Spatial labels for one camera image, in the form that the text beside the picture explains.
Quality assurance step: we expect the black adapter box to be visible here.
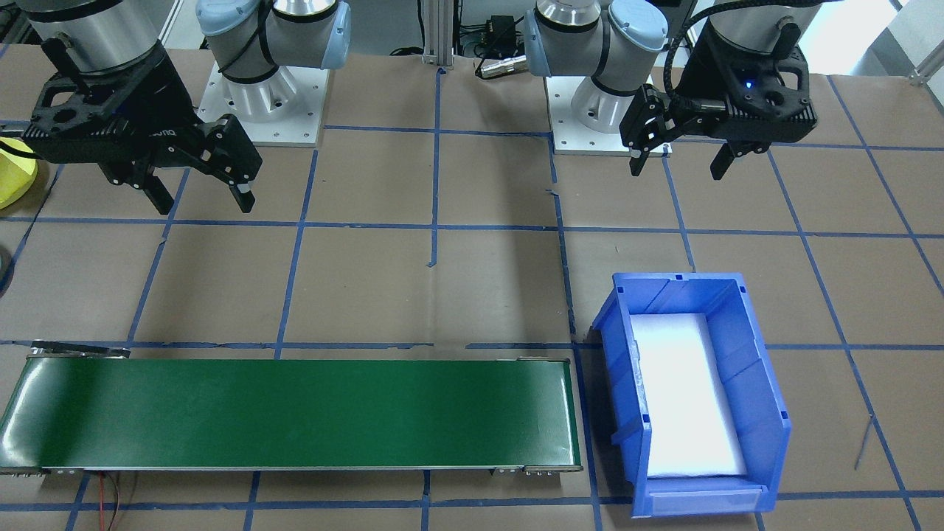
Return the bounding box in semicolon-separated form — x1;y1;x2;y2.
486;14;521;47

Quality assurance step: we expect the yellow round plate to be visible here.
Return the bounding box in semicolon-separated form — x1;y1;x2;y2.
0;136;38;210

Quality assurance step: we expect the thin red wire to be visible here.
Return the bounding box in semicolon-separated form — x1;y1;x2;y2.
97;472;123;531

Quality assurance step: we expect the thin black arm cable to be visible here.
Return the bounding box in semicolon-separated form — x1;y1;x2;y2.
217;0;282;84

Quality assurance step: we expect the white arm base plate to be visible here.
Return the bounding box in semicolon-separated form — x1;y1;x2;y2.
196;62;330;149
544;74;674;158

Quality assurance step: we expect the green conveyor belt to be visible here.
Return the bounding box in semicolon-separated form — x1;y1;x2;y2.
0;340;584;477

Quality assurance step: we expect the blue plastic storage bin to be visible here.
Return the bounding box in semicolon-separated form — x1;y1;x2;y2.
591;271;794;520

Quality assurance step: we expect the silver cylindrical connector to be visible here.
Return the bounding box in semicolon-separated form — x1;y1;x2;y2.
477;55;529;79

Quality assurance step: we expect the aluminium frame bar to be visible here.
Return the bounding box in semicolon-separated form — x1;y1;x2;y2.
421;0;460;69
908;43;944;86

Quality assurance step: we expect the thin black wire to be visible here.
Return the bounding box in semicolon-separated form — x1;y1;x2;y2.
109;471;142;531

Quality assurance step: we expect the white foam pad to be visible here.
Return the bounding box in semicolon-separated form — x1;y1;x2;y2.
630;313;749;479

